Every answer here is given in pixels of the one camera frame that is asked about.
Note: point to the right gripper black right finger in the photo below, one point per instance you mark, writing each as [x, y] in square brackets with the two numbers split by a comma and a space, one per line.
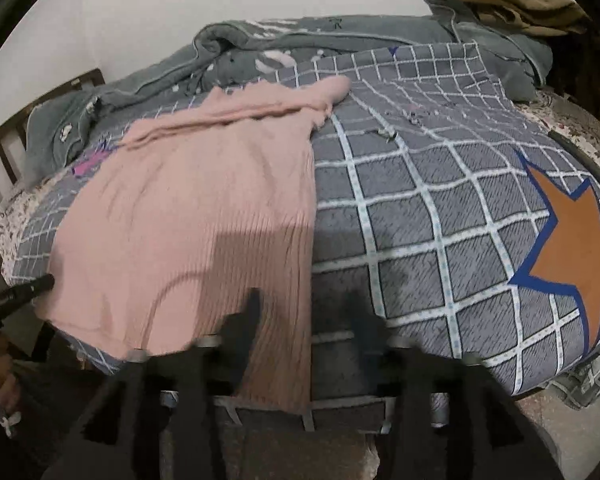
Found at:
[451, 418]

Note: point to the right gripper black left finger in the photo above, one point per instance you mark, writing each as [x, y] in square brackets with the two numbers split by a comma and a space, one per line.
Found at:
[118, 434]

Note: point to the pink knit sweater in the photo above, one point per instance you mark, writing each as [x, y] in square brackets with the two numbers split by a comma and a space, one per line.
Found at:
[184, 217]

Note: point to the brown clothes pile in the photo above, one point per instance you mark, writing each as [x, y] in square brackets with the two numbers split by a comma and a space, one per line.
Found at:
[535, 18]

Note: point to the person's left hand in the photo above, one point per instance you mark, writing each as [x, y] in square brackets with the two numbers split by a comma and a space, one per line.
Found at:
[10, 391]

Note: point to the floral bed sheet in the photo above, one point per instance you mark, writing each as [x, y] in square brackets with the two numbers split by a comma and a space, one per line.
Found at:
[15, 212]

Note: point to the dark wooden headboard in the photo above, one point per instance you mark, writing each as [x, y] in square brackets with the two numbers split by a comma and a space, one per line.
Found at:
[13, 131]

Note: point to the grey-green fleece blanket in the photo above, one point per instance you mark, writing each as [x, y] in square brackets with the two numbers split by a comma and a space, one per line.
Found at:
[234, 52]

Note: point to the grey checked quilt with stars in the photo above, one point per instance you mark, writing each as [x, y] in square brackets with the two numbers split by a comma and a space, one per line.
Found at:
[424, 201]

